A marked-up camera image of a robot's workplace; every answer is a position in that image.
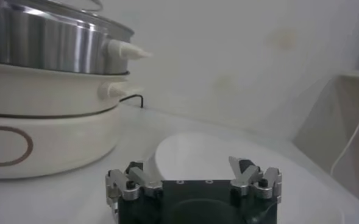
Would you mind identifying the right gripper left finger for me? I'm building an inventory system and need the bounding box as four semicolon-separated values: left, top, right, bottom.
105;156;164;208

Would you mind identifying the black pot power cord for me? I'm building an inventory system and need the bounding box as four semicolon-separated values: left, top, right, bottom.
119;94;145;110

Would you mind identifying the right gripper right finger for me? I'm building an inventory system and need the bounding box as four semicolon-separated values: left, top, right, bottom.
227;155;283;200

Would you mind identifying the white round ceramic plate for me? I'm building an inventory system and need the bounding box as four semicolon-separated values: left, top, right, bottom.
154;131;346;224

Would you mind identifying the white side table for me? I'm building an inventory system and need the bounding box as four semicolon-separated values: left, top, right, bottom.
291;70;359;214

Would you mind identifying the cream electric cooking pot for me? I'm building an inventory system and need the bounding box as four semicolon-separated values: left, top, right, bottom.
0;60;145;181

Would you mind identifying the glass lid with cream handle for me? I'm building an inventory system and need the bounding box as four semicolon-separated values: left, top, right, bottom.
2;0;136;39

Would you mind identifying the stainless steel steamer basket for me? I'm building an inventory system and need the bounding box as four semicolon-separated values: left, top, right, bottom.
0;0;152;76

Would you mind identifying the white laptop cable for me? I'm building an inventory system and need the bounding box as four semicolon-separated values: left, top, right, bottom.
330;85;359;178

